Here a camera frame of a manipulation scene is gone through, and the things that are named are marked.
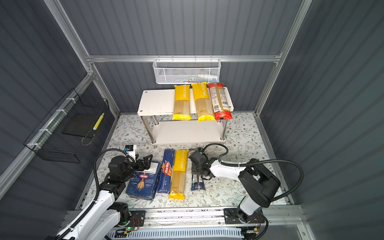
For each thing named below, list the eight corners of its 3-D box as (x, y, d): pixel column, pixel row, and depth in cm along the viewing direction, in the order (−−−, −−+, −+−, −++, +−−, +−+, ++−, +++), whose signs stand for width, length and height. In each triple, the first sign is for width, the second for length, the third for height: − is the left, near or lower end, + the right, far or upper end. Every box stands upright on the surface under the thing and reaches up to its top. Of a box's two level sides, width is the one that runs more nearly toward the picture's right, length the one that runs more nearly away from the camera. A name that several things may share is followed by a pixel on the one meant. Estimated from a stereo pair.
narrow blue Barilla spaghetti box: (158, 193, 83) (157, 191, 80) (164, 152, 100) (163, 149, 97) (170, 193, 83) (169, 191, 80) (174, 152, 100) (174, 149, 97)
